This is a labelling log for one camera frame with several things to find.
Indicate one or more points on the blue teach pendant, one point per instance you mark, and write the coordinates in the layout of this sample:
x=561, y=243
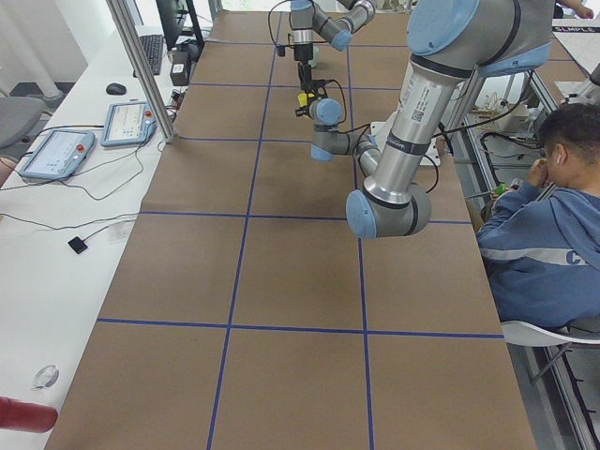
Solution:
x=128, y=123
x=59, y=155

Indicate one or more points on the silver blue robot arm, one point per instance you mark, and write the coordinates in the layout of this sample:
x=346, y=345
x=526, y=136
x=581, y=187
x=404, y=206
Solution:
x=449, y=41
x=308, y=18

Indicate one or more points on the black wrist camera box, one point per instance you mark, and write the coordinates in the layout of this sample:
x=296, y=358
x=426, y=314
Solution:
x=315, y=86
x=281, y=49

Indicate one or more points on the small black box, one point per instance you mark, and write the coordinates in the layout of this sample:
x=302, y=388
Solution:
x=180, y=68

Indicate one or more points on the black computer mouse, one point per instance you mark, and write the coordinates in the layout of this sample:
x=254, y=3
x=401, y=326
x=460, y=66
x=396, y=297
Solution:
x=115, y=89

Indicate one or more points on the far blue teach pendant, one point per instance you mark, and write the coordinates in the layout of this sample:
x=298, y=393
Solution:
x=128, y=123

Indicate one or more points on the clear plastic wrapper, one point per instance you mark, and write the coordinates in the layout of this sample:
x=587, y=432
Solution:
x=45, y=378

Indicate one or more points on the red cylinder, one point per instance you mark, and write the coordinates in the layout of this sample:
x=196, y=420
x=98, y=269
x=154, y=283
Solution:
x=28, y=417

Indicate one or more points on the near blue teach pendant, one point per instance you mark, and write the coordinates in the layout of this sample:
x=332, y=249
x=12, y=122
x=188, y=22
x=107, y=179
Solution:
x=59, y=155

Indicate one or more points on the aluminium frame post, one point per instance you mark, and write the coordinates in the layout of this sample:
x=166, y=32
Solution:
x=136, y=55

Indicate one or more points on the light green cup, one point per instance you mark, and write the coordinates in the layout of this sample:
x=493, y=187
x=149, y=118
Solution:
x=313, y=62

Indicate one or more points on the person in blue shirt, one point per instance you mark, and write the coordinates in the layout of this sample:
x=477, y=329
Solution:
x=541, y=245

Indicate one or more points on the black keyboard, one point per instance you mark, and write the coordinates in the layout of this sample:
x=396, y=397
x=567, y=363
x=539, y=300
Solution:
x=153, y=46

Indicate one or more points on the yellow cup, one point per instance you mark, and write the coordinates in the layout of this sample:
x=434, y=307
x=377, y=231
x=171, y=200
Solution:
x=303, y=100

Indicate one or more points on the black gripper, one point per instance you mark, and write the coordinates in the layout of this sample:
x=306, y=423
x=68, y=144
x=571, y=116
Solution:
x=307, y=87
x=301, y=52

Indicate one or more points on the grey office chair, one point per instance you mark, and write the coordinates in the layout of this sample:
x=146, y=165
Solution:
x=21, y=110

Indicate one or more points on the white chair seat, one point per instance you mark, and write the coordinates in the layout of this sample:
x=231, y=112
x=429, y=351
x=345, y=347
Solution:
x=529, y=335

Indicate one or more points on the small black square pad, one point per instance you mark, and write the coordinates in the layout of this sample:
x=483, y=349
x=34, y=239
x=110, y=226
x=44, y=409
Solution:
x=77, y=245

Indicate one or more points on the black computer monitor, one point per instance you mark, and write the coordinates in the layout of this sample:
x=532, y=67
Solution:
x=173, y=15

